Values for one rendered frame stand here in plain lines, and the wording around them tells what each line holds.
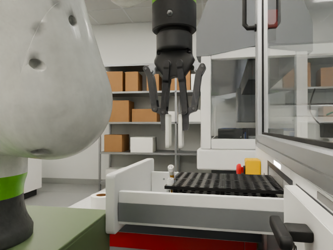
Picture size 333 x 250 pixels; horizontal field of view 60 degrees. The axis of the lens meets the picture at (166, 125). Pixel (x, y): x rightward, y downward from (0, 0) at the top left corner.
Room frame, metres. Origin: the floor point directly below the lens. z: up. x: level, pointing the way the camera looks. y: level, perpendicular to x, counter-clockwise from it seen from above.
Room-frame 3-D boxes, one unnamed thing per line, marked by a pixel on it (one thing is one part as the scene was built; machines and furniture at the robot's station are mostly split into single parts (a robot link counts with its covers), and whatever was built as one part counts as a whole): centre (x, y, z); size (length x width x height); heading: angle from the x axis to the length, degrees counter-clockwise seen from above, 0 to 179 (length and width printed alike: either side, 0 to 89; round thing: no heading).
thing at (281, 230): (0.30, -0.13, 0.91); 0.07 x 0.04 x 0.01; 168
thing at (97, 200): (0.91, 0.20, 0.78); 0.07 x 0.07 x 0.04
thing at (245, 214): (0.63, -0.13, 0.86); 0.40 x 0.26 x 0.06; 78
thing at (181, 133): (0.60, -0.03, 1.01); 0.03 x 0.01 x 0.07; 168
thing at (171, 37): (0.60, -0.02, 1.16); 0.08 x 0.07 x 0.09; 78
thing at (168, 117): (0.60, 0.00, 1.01); 0.03 x 0.01 x 0.07; 168
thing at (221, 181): (0.63, -0.12, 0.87); 0.22 x 0.18 x 0.06; 78
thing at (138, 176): (0.67, 0.07, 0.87); 0.29 x 0.02 x 0.11; 168
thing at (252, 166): (0.93, -0.27, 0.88); 0.07 x 0.05 x 0.07; 168
